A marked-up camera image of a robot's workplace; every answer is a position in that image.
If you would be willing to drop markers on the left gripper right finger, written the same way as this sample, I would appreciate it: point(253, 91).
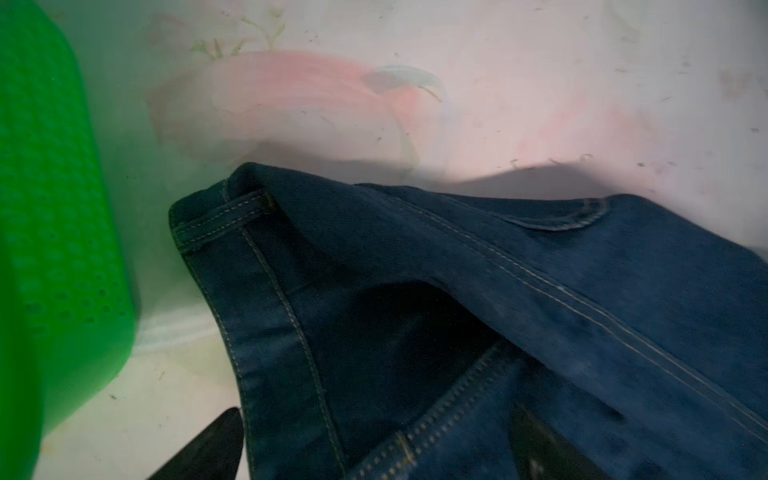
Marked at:
point(541, 453)

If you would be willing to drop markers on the green plastic basket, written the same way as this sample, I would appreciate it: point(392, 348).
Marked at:
point(67, 318)

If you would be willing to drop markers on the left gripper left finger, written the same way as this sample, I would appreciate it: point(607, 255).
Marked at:
point(214, 454)

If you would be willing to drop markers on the dark navy skirt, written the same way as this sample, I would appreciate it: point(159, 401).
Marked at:
point(387, 332)

